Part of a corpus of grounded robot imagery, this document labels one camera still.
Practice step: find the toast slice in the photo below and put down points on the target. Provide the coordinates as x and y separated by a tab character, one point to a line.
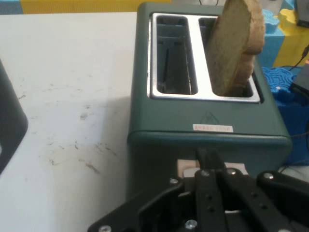
231	50

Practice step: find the blue grey toy block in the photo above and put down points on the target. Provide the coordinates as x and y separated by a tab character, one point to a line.
10	6

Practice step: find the black power adapter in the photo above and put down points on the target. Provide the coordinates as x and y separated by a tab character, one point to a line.
301	79

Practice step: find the dark green toaster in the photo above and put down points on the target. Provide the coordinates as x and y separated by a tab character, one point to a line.
207	120

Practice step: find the black box device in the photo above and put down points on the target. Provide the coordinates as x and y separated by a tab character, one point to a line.
303	13

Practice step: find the dark grey rounded object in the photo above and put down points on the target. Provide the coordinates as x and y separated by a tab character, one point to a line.
9	120

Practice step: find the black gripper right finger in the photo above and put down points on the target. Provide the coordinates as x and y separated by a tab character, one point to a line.
241	193

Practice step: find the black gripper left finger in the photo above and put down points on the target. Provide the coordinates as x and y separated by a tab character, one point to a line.
207	193

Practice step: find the dark blue toy block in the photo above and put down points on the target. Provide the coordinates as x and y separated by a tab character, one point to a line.
289	116

